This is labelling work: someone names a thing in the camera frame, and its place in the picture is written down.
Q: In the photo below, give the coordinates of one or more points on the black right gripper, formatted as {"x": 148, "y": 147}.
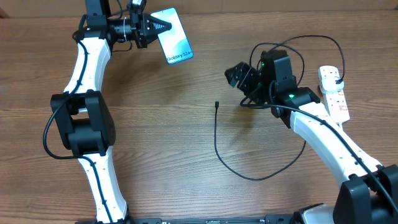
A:
{"x": 242, "y": 71}

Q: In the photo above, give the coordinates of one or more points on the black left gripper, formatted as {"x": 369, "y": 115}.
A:
{"x": 141, "y": 26}

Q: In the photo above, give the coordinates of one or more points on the Galaxy S24+ smartphone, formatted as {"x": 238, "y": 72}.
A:
{"x": 174, "y": 42}

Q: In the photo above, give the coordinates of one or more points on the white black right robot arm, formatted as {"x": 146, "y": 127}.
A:
{"x": 367, "y": 189}

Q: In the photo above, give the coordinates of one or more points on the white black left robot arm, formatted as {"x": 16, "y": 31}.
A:
{"x": 84, "y": 122}

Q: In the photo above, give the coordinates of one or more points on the white charger plug adapter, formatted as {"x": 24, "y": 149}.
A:
{"x": 331, "y": 84}

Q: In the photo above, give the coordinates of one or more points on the white power strip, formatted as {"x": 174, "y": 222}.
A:
{"x": 335, "y": 103}

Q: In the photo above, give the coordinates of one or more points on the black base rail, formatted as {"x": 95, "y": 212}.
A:
{"x": 268, "y": 219}

